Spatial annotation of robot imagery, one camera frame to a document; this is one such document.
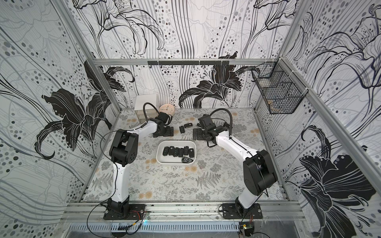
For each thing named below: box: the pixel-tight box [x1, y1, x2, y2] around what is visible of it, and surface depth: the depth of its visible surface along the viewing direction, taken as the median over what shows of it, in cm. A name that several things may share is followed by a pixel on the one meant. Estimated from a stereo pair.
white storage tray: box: [156, 140, 197, 165], surface depth 93 cm
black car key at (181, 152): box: [178, 147, 185, 158], surface depth 95 cm
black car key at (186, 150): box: [183, 145, 190, 156], surface depth 95 cm
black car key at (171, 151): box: [168, 145, 175, 156], surface depth 96 cm
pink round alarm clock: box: [158, 103, 175, 117], surface depth 120 cm
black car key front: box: [173, 147, 180, 158], surface depth 95 cm
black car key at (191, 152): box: [188, 148, 194, 158], surface depth 95 cm
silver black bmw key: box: [181, 156, 194, 164], surface depth 92 cm
